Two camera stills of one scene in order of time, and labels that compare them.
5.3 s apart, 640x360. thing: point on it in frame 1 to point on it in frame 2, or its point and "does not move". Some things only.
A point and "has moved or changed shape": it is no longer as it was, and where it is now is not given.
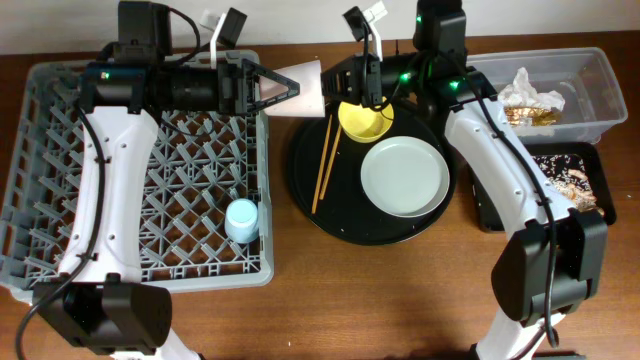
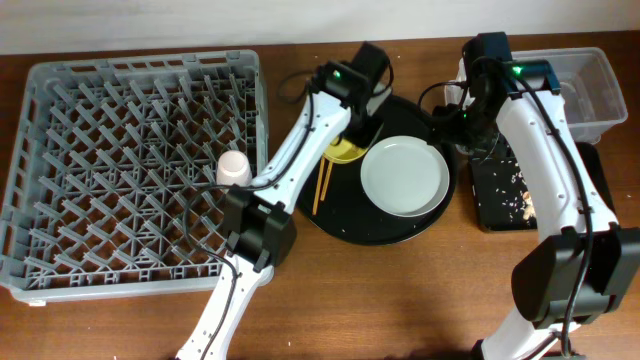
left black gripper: (228, 88) to (364, 130)
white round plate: (404, 176) does not move
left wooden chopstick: (322, 166) does not move
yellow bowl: (364, 125) has moved or changed shape
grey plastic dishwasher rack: (200, 164) does not move
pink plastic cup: (307, 103) to (233, 168)
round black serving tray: (324, 168) does not move
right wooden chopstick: (330, 162) does not move
